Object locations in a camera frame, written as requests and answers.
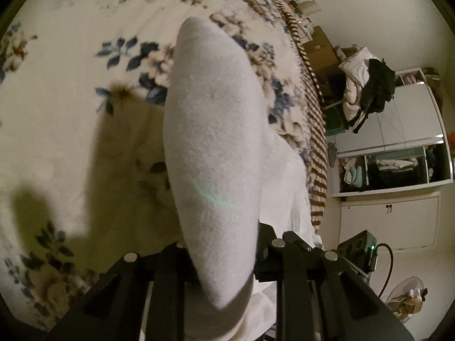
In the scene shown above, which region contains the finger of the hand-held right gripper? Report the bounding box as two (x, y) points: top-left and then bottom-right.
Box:
(283, 231), (322, 253)

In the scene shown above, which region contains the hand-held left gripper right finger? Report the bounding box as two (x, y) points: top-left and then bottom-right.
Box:
(254, 222), (416, 341)

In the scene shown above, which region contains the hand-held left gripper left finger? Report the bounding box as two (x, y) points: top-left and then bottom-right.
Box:
(44, 242), (200, 341)

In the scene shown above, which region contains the white sock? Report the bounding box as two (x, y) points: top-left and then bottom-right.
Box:
(140, 17), (326, 341)

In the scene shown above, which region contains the white low cabinet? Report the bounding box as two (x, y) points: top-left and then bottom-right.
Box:
(339, 192), (441, 253)

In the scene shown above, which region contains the white electric fan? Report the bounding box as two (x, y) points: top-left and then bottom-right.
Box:
(386, 279), (429, 324)

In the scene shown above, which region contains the dark green basket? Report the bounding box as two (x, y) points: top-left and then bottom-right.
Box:
(324, 108), (351, 136)

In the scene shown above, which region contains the brown checkered blanket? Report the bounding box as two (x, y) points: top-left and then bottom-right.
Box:
(249, 0), (329, 235)

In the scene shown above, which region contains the white sliding door wardrobe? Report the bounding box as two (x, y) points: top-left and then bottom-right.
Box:
(330, 67), (455, 197)

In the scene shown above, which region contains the floral bedspread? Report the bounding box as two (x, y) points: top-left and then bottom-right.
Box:
(0, 0), (322, 331)

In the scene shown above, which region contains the black garment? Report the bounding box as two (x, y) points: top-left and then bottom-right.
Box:
(352, 58), (397, 134)

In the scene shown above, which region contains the pile of white clothes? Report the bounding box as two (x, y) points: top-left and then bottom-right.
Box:
(338, 45), (374, 121)

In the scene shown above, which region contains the large cardboard box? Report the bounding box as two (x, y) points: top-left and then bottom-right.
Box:
(304, 26), (344, 79)

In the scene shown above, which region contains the white nightstand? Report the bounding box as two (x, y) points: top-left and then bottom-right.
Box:
(297, 14), (315, 41)

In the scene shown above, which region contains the beige table lamp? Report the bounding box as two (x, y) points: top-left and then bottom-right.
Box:
(298, 0), (319, 16)

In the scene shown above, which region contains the black cable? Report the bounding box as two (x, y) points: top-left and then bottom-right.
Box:
(375, 243), (395, 299)

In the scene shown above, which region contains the metal frame chair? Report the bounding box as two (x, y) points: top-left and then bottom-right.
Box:
(318, 78), (347, 111)

